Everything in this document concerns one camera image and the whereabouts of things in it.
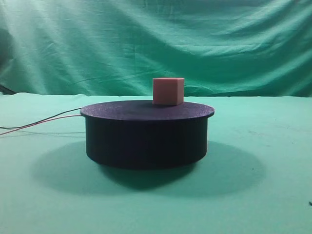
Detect green backdrop cloth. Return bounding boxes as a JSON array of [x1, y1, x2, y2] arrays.
[[0, 0, 312, 97]]

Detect black round turntable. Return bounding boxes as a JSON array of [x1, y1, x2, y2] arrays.
[[80, 100, 215, 170]]

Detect black wire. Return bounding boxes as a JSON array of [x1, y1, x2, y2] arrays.
[[0, 108, 82, 129]]

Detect pink cube block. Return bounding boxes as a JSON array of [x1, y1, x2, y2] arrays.
[[153, 78, 185, 106]]

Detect green table cloth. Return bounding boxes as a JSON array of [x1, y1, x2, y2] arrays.
[[0, 97, 312, 234]]

